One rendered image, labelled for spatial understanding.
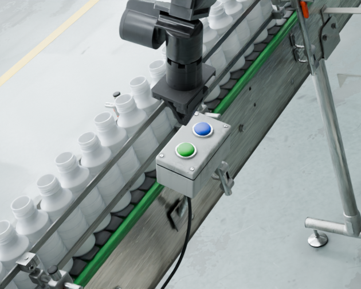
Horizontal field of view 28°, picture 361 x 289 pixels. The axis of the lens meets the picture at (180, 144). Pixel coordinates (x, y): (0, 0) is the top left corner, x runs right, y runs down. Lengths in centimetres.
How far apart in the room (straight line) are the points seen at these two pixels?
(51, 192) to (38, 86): 305
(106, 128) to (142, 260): 27
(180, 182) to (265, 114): 51
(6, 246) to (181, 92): 38
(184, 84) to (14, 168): 259
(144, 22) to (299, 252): 163
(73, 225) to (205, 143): 27
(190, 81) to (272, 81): 65
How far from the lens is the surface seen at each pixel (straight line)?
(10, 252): 121
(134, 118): 138
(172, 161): 125
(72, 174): 129
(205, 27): 157
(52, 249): 127
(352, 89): 331
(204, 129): 129
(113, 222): 137
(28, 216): 123
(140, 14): 111
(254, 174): 297
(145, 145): 141
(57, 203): 126
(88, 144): 130
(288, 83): 182
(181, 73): 111
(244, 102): 164
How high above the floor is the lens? 183
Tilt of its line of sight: 34 degrees down
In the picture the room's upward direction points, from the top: 21 degrees counter-clockwise
